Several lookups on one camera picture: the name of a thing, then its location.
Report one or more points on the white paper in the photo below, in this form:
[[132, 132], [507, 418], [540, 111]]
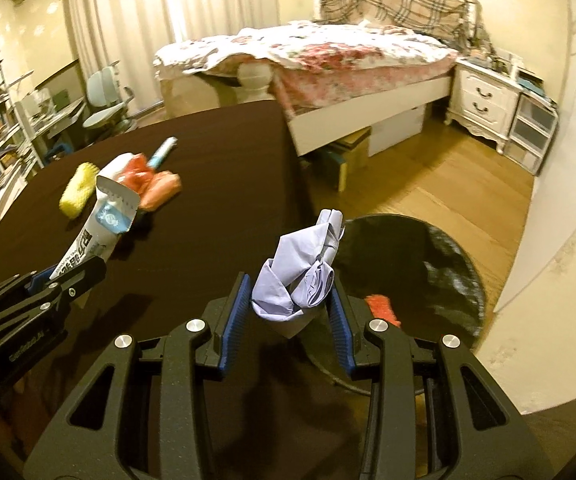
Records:
[[298, 272]]

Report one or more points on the white crumpled paper ball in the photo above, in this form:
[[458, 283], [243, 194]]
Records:
[[114, 165]]

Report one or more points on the plastic drawer unit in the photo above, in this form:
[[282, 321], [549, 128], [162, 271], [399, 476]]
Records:
[[532, 130]]

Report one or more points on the dark brown tablecloth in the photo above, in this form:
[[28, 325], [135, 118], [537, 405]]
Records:
[[208, 185]]

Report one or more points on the floral quilt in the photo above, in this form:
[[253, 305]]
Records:
[[328, 45]]

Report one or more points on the bed with floral quilt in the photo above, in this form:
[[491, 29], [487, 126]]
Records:
[[367, 105]]

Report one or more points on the red foam fruit net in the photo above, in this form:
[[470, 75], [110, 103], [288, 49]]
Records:
[[137, 172], [381, 307]]

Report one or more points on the white storage box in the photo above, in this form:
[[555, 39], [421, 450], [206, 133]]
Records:
[[397, 130]]

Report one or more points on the white nightstand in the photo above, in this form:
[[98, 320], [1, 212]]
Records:
[[482, 97]]

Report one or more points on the yellow foam fruit net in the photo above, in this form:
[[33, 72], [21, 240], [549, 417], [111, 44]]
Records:
[[78, 190]]

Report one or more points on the orange foam fruit net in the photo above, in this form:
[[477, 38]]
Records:
[[160, 191]]

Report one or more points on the cardboard box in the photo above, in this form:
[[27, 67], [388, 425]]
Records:
[[350, 152]]

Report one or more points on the trash bin with black bag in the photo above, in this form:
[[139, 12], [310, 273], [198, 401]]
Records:
[[417, 260]]

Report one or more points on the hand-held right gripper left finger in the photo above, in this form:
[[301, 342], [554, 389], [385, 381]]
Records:
[[230, 327]]

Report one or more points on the white and blue tube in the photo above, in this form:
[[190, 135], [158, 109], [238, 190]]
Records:
[[163, 152]]

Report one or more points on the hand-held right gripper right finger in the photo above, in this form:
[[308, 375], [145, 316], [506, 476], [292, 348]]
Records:
[[340, 332]]

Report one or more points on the light blue desk chair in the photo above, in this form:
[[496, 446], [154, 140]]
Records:
[[105, 105]]

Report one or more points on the study desk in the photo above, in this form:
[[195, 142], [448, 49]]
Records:
[[53, 110]]

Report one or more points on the cream curtain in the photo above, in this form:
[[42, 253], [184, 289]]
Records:
[[193, 5]]

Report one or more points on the white snack wrapper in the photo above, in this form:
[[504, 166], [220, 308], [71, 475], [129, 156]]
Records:
[[103, 210]]

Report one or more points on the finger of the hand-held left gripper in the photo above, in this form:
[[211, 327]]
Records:
[[80, 280], [43, 281]]

